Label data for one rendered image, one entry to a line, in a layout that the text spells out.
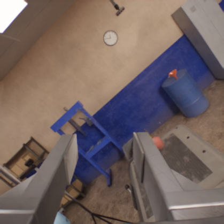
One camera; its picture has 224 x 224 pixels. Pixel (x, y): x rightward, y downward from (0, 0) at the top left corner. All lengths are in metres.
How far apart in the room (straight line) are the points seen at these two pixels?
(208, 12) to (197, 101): 1.71
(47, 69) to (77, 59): 0.72
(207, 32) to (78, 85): 2.88
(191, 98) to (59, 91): 2.85
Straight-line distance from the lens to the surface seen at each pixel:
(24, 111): 4.36
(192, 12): 3.75
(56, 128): 3.62
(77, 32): 3.88
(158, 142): 1.03
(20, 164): 4.57
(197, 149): 0.90
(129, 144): 3.37
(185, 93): 3.41
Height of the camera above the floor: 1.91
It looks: 12 degrees down
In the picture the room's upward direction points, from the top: 43 degrees counter-clockwise
